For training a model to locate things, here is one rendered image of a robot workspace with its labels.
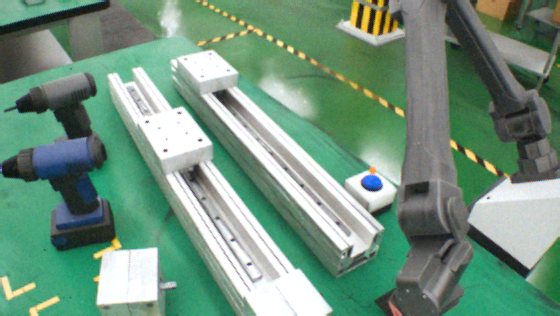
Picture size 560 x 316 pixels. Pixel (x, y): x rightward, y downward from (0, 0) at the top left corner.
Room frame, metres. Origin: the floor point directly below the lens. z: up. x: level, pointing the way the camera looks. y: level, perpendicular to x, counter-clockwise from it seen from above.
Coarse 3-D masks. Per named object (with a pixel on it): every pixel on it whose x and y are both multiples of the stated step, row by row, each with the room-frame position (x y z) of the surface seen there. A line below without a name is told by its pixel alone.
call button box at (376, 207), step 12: (348, 180) 0.67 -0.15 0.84; (360, 180) 0.67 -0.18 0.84; (384, 180) 0.67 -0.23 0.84; (348, 192) 0.66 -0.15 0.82; (360, 192) 0.63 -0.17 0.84; (372, 192) 0.63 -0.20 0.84; (384, 192) 0.64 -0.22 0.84; (360, 204) 0.62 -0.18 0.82; (372, 204) 0.61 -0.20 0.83; (384, 204) 0.63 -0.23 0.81; (372, 216) 0.62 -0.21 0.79
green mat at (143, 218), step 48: (144, 48) 1.38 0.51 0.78; (192, 48) 1.39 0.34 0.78; (0, 96) 1.00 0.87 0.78; (96, 96) 1.03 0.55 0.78; (0, 144) 0.77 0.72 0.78; (336, 144) 0.87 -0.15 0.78; (0, 192) 0.60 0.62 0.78; (48, 192) 0.61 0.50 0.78; (144, 192) 0.64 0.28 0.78; (240, 192) 0.67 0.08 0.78; (0, 240) 0.47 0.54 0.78; (48, 240) 0.48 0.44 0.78; (144, 240) 0.51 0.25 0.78; (288, 240) 0.54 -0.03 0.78; (384, 240) 0.56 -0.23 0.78; (0, 288) 0.36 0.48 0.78; (48, 288) 0.38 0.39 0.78; (96, 288) 0.39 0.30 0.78; (192, 288) 0.41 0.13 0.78; (336, 288) 0.44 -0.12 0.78; (384, 288) 0.44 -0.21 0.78; (480, 288) 0.45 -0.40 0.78; (528, 288) 0.45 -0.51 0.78
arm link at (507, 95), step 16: (400, 0) 0.70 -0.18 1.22; (464, 0) 0.74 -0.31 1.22; (448, 16) 0.73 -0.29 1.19; (464, 16) 0.72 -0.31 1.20; (464, 32) 0.73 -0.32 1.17; (480, 32) 0.73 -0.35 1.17; (464, 48) 0.73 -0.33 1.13; (480, 48) 0.72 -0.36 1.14; (496, 48) 0.74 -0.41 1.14; (480, 64) 0.72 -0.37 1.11; (496, 64) 0.71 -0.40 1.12; (496, 80) 0.71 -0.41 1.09; (512, 80) 0.72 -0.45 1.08; (496, 96) 0.71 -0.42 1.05; (512, 96) 0.70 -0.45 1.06; (528, 96) 0.70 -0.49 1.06; (496, 112) 0.72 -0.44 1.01; (512, 112) 0.70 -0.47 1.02; (544, 112) 0.70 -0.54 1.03; (496, 128) 0.72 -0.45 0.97; (544, 128) 0.66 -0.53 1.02
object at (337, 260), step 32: (192, 96) 0.98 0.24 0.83; (224, 96) 0.98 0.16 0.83; (224, 128) 0.82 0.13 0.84; (256, 128) 0.84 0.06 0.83; (256, 160) 0.70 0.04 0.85; (288, 160) 0.72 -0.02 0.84; (288, 192) 0.60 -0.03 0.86; (320, 192) 0.63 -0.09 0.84; (320, 224) 0.51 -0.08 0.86; (352, 224) 0.54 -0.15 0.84; (320, 256) 0.50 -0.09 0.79; (352, 256) 0.48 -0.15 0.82
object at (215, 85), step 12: (180, 60) 1.04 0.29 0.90; (192, 60) 1.04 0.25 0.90; (204, 60) 1.05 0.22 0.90; (216, 60) 1.05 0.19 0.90; (180, 72) 1.04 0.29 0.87; (192, 72) 0.97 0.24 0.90; (204, 72) 0.98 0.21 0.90; (216, 72) 0.98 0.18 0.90; (228, 72) 0.98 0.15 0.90; (192, 84) 0.96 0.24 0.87; (204, 84) 0.93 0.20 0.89; (216, 84) 0.95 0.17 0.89; (228, 84) 0.97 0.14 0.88; (216, 96) 0.97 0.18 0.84
